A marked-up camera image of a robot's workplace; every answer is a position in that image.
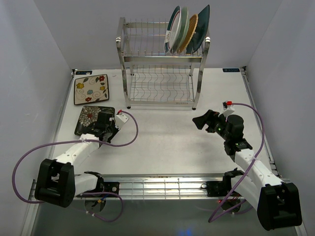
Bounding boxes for stainless steel dish rack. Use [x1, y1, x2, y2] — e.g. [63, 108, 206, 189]
[116, 17, 211, 110]

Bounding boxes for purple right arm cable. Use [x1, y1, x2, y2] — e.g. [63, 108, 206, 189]
[196, 103, 265, 223]

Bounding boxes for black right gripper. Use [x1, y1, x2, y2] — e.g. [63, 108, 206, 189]
[192, 110, 230, 141]

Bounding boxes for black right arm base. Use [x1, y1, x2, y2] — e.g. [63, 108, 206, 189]
[199, 168, 245, 197]

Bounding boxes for light green floral plate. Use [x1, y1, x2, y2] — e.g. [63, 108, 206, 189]
[173, 6, 189, 54]

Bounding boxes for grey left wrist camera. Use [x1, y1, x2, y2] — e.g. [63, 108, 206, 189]
[115, 110, 129, 130]

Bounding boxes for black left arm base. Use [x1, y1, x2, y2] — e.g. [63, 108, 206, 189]
[82, 171, 119, 198]

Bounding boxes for aluminium front rail frame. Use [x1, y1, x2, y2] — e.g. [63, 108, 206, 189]
[28, 66, 296, 201]

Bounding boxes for cream square floral plate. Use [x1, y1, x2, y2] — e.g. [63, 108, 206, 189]
[73, 74, 109, 105]

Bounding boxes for woven bamboo round plate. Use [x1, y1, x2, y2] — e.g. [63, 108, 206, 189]
[178, 14, 198, 54]

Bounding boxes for black square floral plate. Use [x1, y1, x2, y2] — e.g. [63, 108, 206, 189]
[74, 106, 115, 136]

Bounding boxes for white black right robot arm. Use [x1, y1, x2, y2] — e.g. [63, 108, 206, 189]
[192, 109, 302, 231]

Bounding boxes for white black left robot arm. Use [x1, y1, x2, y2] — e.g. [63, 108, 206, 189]
[34, 107, 119, 207]

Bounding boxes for white plate teal red rim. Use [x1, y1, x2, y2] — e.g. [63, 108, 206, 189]
[164, 6, 181, 53]

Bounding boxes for dark teal square plate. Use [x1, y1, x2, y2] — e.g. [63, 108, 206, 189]
[186, 4, 210, 54]

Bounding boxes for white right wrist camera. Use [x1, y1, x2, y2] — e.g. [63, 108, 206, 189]
[219, 101, 235, 119]

